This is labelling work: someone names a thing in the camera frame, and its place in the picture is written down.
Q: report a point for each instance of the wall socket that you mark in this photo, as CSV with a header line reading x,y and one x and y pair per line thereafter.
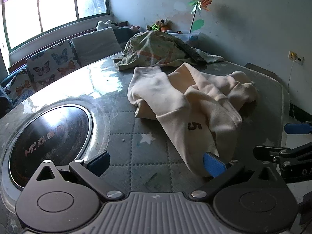
x,y
296,57

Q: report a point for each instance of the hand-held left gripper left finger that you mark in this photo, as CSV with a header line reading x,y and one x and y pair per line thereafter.
x,y
98,163

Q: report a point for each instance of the black round glass cooktop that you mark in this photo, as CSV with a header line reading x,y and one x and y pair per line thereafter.
x,y
48,131

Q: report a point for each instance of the colourful pinwheel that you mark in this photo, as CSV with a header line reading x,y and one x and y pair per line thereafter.
x,y
201,1

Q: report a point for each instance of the pink plush toy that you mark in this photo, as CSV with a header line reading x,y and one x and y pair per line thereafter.
x,y
135,28

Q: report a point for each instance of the butterfly print cushion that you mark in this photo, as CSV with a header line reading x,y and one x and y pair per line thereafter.
x,y
53,61

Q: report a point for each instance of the white plush toy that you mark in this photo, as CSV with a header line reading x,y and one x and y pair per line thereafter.
x,y
100,25

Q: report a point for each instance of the butterfly print sofa cover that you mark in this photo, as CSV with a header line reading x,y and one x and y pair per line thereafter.
x,y
19,85

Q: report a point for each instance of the brown teddy bear group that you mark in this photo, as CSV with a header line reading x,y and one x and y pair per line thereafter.
x,y
159,25

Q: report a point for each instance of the dark grey cushion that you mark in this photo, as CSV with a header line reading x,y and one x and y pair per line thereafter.
x,y
124,35

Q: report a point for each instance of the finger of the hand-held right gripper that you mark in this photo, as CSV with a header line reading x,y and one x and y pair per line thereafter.
x,y
298,128
268,152

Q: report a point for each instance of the clear plastic storage box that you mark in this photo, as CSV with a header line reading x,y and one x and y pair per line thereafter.
x,y
187,37

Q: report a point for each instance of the cream sweatshirt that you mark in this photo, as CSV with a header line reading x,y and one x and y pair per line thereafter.
x,y
170,97

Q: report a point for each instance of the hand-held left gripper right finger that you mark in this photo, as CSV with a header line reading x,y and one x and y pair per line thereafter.
x,y
214,165

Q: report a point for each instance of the green printed cloth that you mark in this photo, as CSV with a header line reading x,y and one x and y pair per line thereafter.
x,y
151,46

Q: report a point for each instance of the panda plush toy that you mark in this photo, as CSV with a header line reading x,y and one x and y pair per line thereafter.
x,y
112,24

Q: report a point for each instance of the window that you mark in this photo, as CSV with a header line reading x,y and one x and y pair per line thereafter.
x,y
56,4

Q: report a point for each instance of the blue garment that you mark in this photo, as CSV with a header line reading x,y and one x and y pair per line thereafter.
x,y
4,100

